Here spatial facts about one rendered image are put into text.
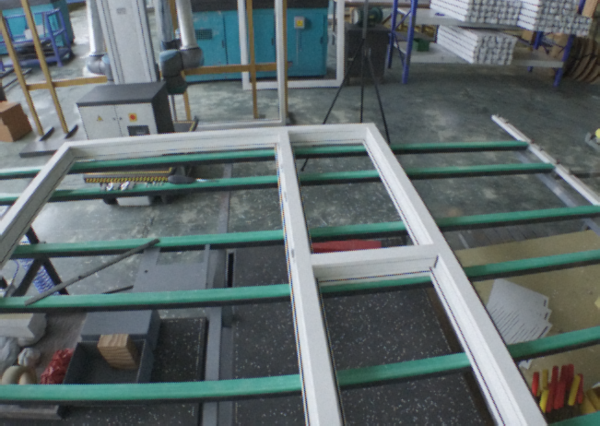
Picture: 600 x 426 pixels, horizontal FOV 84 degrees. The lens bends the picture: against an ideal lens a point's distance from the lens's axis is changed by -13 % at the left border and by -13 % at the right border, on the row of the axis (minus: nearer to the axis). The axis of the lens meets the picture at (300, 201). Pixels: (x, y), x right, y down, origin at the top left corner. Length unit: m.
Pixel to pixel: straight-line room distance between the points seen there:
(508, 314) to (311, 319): 0.79
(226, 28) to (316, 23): 1.17
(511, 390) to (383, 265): 0.46
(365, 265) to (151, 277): 0.64
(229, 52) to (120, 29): 2.48
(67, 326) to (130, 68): 2.07
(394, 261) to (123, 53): 2.51
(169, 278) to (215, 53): 4.36
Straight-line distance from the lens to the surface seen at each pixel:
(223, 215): 1.42
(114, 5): 3.02
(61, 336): 1.54
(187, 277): 1.18
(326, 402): 0.83
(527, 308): 1.54
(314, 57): 5.35
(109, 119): 2.81
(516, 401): 0.94
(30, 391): 1.11
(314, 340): 0.90
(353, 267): 1.09
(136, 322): 1.33
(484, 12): 5.52
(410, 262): 1.14
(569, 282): 1.74
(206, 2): 5.14
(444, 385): 1.30
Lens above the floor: 1.69
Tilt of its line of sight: 36 degrees down
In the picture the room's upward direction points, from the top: straight up
